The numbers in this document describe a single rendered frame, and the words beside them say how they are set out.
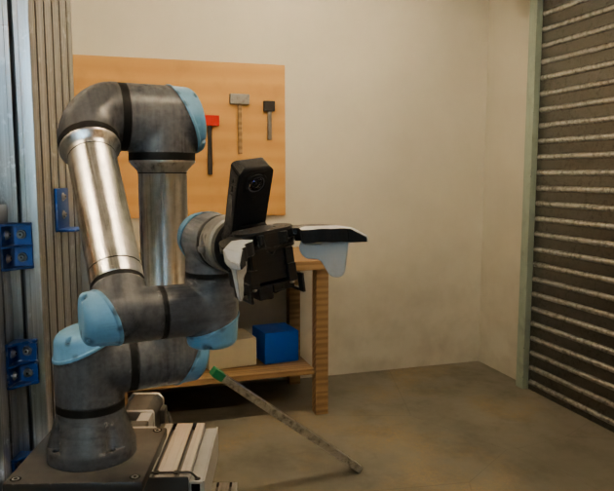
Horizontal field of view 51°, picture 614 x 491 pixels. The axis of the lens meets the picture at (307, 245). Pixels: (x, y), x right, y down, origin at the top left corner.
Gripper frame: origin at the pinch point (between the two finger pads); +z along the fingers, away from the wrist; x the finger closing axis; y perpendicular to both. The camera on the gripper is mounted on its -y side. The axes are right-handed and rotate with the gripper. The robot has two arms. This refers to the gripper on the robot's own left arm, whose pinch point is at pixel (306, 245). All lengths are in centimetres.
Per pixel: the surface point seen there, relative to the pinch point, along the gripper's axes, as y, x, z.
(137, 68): -56, -68, -314
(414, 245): 72, -224, -283
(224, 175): 10, -107, -305
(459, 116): -8, -265, -278
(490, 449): 148, -166, -160
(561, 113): -3, -267, -196
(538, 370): 144, -247, -205
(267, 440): 136, -77, -220
